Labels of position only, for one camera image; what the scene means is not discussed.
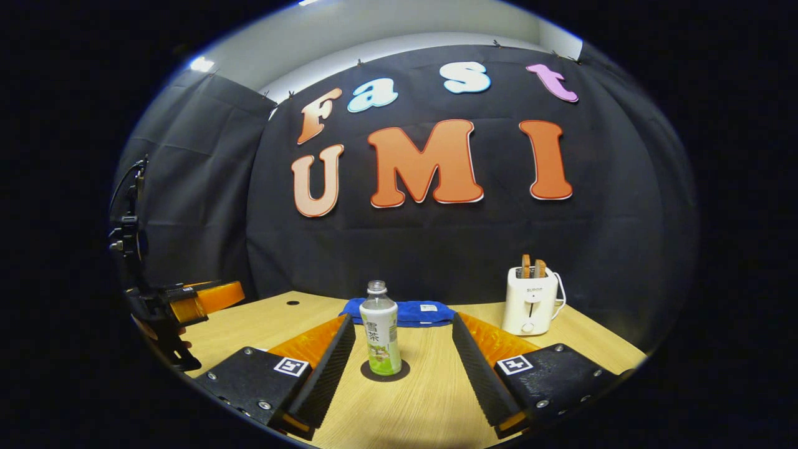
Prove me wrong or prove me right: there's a blue folded towel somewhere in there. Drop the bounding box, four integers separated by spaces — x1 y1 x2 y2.
339 298 456 328

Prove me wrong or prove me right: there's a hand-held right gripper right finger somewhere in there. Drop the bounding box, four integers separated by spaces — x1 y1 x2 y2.
452 312 630 438

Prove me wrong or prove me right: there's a clear water bottle green label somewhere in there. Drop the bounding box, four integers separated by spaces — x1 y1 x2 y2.
359 280 403 377

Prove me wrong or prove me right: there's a white toaster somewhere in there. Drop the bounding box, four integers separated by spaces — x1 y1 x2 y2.
501 266 567 336

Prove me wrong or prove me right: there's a dark round coaster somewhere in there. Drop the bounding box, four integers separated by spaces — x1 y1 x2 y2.
360 359 411 382

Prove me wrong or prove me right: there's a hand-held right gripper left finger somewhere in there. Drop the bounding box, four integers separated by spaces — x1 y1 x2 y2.
196 314 356 440

